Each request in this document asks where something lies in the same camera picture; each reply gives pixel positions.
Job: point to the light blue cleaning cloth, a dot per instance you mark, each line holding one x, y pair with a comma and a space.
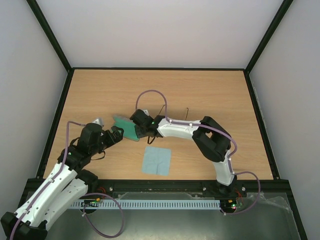
156, 161

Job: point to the grey glasses case green lining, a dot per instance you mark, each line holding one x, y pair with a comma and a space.
128, 127

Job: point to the right controller board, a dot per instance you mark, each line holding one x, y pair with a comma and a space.
233, 204

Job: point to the left controller board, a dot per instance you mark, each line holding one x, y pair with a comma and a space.
92, 202

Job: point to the dark round sunglasses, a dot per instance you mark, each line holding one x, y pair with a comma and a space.
178, 113

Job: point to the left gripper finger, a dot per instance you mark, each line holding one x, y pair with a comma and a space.
114, 139
115, 130

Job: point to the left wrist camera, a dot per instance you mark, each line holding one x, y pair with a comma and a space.
98, 123

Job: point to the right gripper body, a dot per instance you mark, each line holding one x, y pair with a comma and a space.
138, 125

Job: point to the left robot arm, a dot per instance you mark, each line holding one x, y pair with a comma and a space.
67, 182

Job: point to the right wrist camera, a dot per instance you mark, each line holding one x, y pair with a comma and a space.
146, 112

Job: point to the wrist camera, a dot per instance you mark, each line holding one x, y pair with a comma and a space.
98, 123
146, 112

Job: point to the controller board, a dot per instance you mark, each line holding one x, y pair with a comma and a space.
92, 202
233, 204

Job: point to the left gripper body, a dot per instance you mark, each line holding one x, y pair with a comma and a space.
97, 148

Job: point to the black aluminium frame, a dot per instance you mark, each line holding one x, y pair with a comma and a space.
205, 186

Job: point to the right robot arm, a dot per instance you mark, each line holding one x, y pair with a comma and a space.
213, 141

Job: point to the light blue slotted cable duct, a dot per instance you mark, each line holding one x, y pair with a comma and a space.
130, 204

